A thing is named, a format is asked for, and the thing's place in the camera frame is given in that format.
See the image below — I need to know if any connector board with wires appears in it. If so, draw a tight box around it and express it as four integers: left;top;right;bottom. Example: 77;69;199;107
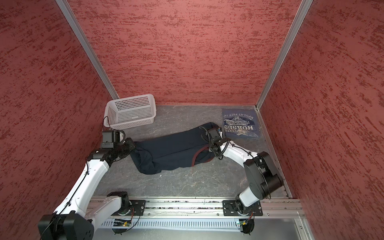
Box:
111;208;141;236
239;212;255;235

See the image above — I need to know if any white plastic laundry basket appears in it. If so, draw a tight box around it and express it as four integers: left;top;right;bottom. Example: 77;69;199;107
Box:
103;94;157;130

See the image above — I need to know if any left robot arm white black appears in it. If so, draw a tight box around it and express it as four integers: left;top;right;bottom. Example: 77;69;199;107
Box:
38;138;135;240

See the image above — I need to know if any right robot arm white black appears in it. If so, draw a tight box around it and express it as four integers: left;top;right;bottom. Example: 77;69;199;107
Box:
209;138;284;215

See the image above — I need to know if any left connector board with wires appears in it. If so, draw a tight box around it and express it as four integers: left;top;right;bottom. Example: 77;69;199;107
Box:
111;208;141;236

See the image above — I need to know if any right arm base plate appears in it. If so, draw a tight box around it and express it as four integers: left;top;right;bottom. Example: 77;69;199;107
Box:
222;200;263;217

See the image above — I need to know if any perforated cable duct strip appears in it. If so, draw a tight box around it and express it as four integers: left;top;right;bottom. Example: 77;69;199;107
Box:
100;218;244;230

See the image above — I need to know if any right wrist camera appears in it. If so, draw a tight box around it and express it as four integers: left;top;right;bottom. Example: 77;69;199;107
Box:
200;126;222;142

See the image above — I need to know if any left corner aluminium post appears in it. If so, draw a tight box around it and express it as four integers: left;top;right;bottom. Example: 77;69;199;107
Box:
56;0;119;100

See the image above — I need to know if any corner aluminium post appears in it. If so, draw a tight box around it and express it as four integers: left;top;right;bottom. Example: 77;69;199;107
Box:
56;0;119;100
255;0;313;111

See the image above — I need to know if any right connector board with wires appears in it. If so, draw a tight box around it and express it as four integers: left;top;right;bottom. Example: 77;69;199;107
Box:
239;212;255;235

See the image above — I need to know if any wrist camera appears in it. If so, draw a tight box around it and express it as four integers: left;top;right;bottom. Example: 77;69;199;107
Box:
101;130;126;149
200;126;222;142

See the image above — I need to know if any grey blue tank top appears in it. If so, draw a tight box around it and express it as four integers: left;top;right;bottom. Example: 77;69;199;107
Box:
222;109;261;139

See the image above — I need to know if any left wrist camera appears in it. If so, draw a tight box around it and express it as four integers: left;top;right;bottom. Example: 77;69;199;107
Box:
101;130;126;149

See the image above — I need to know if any dark navy tank top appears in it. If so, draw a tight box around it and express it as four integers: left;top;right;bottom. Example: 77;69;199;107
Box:
131;122;219;175

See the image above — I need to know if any aluminium front rail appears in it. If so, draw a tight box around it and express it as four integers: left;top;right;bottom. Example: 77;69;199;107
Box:
130;197;306;219

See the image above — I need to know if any right corner aluminium post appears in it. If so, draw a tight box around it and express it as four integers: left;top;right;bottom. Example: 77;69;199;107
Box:
255;0;313;111

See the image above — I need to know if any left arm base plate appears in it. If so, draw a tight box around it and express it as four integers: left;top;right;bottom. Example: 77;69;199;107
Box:
118;200;147;217

